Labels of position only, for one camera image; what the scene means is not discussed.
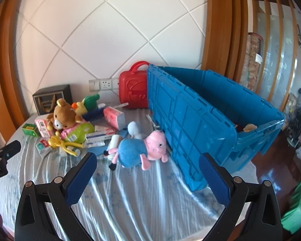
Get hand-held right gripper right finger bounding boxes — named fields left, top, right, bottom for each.
left=199, top=153, right=283, bottom=241

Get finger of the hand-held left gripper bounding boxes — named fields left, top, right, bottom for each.
left=0, top=141, right=21, bottom=165

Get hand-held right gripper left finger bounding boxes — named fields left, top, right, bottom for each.
left=14, top=152, right=98, bottom=241

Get yellow plush toy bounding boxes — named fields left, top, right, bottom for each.
left=48, top=136, right=83, bottom=156

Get pink pig plush blue shirt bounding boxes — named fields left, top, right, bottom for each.
left=103, top=131, right=169, bottom=172

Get brown teddy bear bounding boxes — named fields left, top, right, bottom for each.
left=46, top=98, right=83, bottom=132

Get blue storage crate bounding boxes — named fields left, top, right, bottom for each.
left=147, top=64, right=286, bottom=191

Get small green box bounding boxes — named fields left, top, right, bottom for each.
left=22, top=123, right=40, bottom=138

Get green white small packet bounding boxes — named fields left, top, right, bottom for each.
left=36, top=139, right=53, bottom=158

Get white blue medicine box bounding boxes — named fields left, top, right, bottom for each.
left=85, top=131, right=116, bottom=144

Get pink green tissue pack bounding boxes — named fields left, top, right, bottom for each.
left=61, top=122, right=95, bottom=143

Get white pink flat box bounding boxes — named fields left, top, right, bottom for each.
left=94, top=125, right=116, bottom=134

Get large pink tissue pack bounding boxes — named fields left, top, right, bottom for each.
left=103, top=106, right=126, bottom=130

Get yellow duck plush green hat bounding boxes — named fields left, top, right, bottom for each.
left=72, top=94, right=101, bottom=114

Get black gift box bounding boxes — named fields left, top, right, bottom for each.
left=32, top=84, right=73, bottom=114

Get green bag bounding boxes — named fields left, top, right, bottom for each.
left=281, top=178, right=301, bottom=234

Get thin white box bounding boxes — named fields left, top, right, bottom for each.
left=146, top=114, right=162, bottom=131

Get red toy suitcase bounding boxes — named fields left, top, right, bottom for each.
left=119, top=61, right=151, bottom=109

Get dark hanging clothes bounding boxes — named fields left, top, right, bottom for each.
left=288, top=85, right=301, bottom=131

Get rolled patterned carpet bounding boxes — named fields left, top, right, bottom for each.
left=239, top=33, right=264, bottom=93

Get wooden glass partition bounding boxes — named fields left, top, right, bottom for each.
left=249, top=0, right=300, bottom=111

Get wooden pillar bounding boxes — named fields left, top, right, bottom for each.
left=201, top=0, right=249, bottom=83

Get curved wooden frame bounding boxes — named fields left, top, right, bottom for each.
left=0, top=0, right=33, bottom=131

